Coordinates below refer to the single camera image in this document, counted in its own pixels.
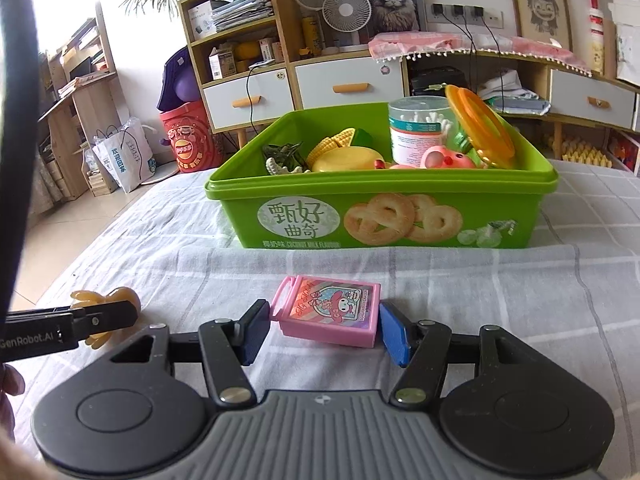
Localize amber rubber octopus toy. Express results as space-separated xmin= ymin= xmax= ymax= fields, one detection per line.
xmin=70 ymin=286 xmax=141 ymax=350

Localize pink cartoon card box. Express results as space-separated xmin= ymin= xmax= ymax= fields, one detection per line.
xmin=270 ymin=275 xmax=381 ymax=349

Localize grey checked table cloth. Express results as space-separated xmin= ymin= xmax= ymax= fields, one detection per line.
xmin=39 ymin=162 xmax=639 ymax=479

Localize green plastic cookie box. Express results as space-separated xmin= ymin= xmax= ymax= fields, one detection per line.
xmin=205 ymin=103 xmax=558 ymax=249

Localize white paper shopping bag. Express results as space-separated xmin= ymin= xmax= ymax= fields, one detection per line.
xmin=91 ymin=117 xmax=156 ymax=193

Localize pink pig toy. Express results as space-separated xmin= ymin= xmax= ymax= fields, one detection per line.
xmin=390 ymin=146 xmax=477 ymax=170

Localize yellow plastic toy bowl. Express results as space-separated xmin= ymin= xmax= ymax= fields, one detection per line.
xmin=311 ymin=146 xmax=383 ymax=172

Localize red snack bucket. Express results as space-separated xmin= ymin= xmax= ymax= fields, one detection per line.
xmin=160 ymin=100 xmax=224 ymax=174

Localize orange toy lid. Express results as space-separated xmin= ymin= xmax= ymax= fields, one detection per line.
xmin=445 ymin=84 xmax=515 ymax=169

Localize clear cotton swab jar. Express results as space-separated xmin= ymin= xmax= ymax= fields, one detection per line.
xmin=388 ymin=96 xmax=457 ymax=167

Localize purple plush toy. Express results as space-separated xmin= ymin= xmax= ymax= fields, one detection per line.
xmin=156 ymin=47 xmax=201 ymax=113

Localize black handbag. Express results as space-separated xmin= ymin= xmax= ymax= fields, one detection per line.
xmin=409 ymin=66 xmax=468 ymax=96

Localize pink lace cloth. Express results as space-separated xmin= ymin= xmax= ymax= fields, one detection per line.
xmin=368 ymin=32 xmax=592 ymax=77

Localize wooden cabinet with drawers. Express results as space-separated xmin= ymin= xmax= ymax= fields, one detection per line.
xmin=178 ymin=0 xmax=640 ymax=149

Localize small white desk fan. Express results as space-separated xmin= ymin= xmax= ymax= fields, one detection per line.
xmin=321 ymin=0 xmax=372 ymax=48

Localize framed cat picture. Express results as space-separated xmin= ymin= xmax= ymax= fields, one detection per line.
xmin=367 ymin=0 xmax=427 ymax=38

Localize framed girl cartoon picture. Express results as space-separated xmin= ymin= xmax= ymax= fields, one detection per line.
xmin=512 ymin=0 xmax=573 ymax=51

